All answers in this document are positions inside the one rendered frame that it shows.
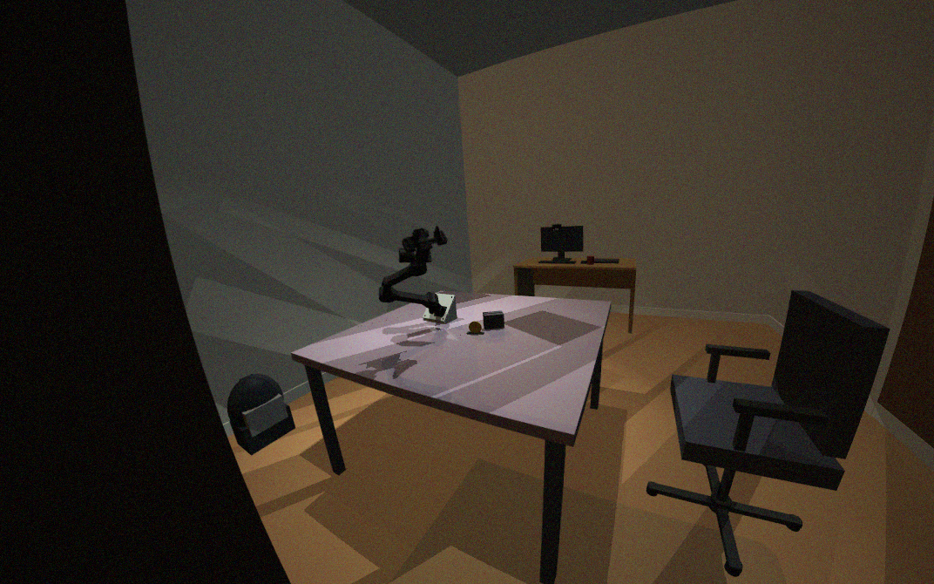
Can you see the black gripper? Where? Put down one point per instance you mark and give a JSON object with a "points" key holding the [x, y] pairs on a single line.
{"points": [[423, 245]]}

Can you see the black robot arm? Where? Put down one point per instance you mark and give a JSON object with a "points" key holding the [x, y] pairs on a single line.
{"points": [[416, 267]]}

